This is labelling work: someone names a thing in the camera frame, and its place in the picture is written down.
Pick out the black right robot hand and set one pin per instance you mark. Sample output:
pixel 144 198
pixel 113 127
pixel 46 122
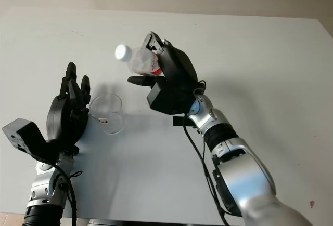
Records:
pixel 179 67

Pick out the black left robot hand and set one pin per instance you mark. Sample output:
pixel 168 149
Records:
pixel 62 119

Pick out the clear plastic water bottle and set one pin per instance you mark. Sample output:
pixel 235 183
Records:
pixel 138 61

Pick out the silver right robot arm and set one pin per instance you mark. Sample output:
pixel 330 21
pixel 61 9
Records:
pixel 242 169

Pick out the clear glass cup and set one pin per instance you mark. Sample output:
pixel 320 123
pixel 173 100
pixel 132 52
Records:
pixel 109 117

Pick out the black tape marker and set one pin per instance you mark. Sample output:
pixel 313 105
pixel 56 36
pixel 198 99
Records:
pixel 178 121

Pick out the black robot torso edge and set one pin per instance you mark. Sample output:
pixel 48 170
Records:
pixel 156 223

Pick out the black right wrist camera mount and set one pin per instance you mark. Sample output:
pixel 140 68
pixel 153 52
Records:
pixel 169 100

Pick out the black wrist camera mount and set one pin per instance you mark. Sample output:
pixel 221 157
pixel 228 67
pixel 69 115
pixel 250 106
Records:
pixel 22 135
pixel 169 100

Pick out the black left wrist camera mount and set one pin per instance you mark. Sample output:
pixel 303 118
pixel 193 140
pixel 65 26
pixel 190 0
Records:
pixel 22 135

